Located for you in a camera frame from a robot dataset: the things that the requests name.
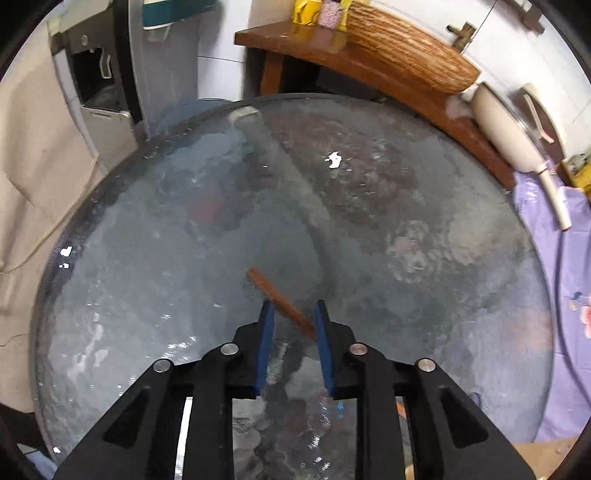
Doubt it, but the brown wooden chopstick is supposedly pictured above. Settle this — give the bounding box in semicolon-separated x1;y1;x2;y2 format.
246;268;317;340

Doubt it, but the brown wooden counter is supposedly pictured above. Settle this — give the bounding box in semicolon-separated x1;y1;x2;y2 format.
235;21;515;190

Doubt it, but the purple floral cloth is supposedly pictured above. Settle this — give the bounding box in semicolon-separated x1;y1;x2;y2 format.
512;173;590;442

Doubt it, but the cream cooking pan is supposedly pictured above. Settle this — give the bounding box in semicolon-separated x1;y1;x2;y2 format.
470;82;572;231

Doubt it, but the woven basket sink basin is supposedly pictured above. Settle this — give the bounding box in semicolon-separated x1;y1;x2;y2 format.
346;1;481;95

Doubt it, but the white water dispenser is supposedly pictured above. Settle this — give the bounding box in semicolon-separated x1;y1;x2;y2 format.
48;1;199;172

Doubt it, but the yellow mug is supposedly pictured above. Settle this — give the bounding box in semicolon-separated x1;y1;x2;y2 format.
291;0;322;26

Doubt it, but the brass faucet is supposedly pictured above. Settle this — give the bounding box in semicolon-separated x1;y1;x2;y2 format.
447;22;477;53

